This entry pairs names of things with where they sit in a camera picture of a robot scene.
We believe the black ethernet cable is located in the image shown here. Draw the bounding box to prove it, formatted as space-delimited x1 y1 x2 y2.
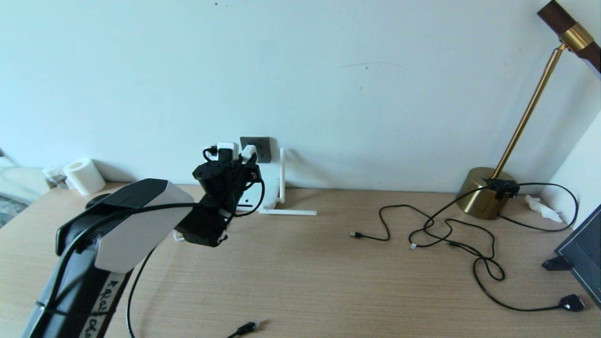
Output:
126 244 260 338

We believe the white wifi router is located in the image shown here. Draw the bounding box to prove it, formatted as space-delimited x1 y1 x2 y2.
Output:
235 148 317 216

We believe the black round desk grommet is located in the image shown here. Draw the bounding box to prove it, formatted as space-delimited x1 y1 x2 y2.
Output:
85 193 111 210

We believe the white toilet paper roll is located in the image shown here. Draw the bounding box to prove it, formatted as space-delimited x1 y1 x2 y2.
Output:
62 158 106 196

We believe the small clear plastic container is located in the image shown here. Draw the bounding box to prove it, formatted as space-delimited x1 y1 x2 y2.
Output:
42 165 69 190

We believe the white bedding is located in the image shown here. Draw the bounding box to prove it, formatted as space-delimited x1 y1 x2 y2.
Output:
0 156 48 203

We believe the brass desk lamp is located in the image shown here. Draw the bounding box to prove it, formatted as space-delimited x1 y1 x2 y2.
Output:
456 0 601 220

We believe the crumpled white tissue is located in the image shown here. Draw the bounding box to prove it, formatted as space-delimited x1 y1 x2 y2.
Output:
525 195 563 223

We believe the dark framed panel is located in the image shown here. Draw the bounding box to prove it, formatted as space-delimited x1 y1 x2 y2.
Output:
541 202 601 310

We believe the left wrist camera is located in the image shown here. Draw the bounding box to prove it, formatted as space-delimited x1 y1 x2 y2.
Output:
216 142 240 162

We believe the grey wall socket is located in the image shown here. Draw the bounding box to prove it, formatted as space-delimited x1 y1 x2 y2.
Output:
240 137 272 163

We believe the thin dark wire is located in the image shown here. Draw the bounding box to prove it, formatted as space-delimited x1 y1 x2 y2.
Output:
350 205 496 260

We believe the black lamp power cable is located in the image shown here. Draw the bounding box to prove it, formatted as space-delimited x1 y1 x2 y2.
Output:
408 182 586 312

